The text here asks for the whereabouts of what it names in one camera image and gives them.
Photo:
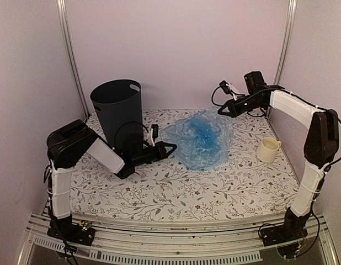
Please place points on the blue plastic trash bag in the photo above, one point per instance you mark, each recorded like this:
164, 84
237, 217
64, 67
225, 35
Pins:
203, 139

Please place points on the dark grey trash bin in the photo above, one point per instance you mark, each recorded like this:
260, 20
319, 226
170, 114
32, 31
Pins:
118, 105

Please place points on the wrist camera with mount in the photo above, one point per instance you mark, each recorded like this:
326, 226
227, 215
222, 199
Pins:
230, 89
152, 134

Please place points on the cream ceramic mug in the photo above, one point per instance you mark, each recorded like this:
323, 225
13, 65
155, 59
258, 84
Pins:
268, 149

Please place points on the aluminium front rail frame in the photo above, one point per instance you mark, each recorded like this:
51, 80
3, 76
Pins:
119, 241

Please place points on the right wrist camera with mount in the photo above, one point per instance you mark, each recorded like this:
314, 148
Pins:
230, 89

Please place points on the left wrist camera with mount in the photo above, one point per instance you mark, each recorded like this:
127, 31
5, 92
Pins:
152, 134

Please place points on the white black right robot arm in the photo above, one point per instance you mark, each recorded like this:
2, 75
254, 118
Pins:
321, 145

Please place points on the aluminium corner post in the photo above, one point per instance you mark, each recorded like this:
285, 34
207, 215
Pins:
288, 30
63, 18

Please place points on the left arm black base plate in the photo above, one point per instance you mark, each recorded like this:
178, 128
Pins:
74, 233

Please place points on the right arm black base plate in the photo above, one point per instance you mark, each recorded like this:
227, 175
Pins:
276, 234

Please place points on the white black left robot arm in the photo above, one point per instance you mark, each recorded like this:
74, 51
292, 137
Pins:
65, 147

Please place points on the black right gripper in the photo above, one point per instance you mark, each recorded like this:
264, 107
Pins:
234, 111

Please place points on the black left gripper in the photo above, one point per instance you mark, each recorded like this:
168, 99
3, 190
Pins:
162, 152

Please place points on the right aluminium corner post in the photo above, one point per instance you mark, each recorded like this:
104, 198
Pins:
288, 30

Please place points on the left aluminium corner post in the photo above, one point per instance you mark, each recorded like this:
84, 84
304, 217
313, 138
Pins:
63, 18

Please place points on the floral patterned table mat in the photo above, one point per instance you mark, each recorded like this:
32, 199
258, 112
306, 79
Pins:
242, 187

